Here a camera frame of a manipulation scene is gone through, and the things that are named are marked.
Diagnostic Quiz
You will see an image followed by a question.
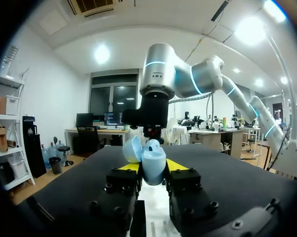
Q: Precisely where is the light blue earbud case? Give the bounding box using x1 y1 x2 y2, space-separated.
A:
122 136 167 187

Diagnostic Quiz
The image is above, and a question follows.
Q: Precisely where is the white cable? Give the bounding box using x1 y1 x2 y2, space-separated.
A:
167 90 217 129

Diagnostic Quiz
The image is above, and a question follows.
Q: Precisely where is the light blue earbud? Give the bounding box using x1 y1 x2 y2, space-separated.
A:
145 139 162 154

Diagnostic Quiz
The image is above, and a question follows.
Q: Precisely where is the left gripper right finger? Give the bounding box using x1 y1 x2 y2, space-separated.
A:
164 159 228 237

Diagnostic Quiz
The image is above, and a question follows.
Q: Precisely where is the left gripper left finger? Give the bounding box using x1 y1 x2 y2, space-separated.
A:
69 161 143 237

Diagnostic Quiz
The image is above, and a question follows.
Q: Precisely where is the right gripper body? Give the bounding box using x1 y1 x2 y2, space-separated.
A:
121 94 169 139

